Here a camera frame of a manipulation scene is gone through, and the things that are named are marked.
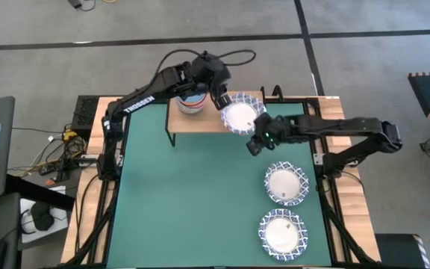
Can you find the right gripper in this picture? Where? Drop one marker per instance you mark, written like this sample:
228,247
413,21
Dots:
265,130

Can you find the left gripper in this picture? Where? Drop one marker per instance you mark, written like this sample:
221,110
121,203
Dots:
209,71

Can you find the blue patterned paper plate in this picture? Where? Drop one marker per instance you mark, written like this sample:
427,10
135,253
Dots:
282,235
239,114
285,184

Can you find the light blue bowl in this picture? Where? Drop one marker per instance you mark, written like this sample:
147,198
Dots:
194,98

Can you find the red patterned bowl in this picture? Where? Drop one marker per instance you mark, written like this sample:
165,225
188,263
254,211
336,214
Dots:
190,109

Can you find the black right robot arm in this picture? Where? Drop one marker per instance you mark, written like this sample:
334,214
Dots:
342,125

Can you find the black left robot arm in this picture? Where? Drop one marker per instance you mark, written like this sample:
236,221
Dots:
162,84

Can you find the wooden shelf with black legs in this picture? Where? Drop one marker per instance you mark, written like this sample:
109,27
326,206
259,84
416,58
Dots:
200,123

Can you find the green table mat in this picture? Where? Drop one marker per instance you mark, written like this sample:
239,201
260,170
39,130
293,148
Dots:
177,187

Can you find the black perforated box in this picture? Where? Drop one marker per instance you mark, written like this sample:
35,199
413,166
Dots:
85,112

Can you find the yellow plug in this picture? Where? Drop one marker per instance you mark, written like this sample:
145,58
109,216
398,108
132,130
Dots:
70,135

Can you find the black box with striped corner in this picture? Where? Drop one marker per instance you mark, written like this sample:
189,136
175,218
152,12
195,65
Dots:
398,252

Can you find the black bar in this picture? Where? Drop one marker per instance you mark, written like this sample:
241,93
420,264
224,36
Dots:
39,192

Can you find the white paper sheet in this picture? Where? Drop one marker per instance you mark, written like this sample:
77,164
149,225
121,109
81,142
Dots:
60,224

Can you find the black headphones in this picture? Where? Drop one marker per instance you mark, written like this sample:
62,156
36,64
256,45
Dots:
43,218

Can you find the black metal table frame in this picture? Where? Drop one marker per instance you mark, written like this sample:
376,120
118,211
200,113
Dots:
110,224

